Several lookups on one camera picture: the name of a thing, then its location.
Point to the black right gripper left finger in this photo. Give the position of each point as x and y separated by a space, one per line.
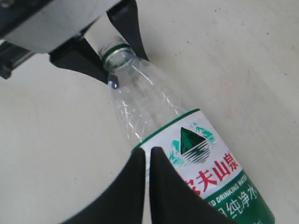
123 201

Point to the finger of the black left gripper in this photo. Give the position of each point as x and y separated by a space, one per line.
124 17

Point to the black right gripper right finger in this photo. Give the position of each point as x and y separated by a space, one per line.
172 201

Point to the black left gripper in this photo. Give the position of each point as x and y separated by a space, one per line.
76 54

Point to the clear plastic water bottle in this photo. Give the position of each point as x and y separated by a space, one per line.
154 112

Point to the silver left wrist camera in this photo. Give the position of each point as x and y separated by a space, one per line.
54 24

